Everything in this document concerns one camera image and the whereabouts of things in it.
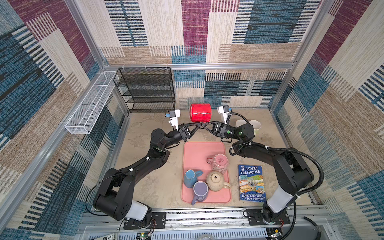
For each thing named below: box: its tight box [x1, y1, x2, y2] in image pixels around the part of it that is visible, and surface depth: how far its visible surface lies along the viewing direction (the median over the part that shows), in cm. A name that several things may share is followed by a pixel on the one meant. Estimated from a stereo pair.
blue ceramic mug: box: [183, 169, 204, 188], surface depth 80 cm
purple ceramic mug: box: [191, 181, 209, 206], surface depth 76 cm
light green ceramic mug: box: [249, 119, 262, 137], surface depth 102 cm
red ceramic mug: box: [189, 103, 212, 123], surface depth 67 cm
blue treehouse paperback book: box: [238, 164, 266, 202], surface depth 84 cm
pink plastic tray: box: [197, 188, 231, 203], surface depth 81 cm
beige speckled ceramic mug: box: [206, 170, 231, 192], surface depth 79 cm
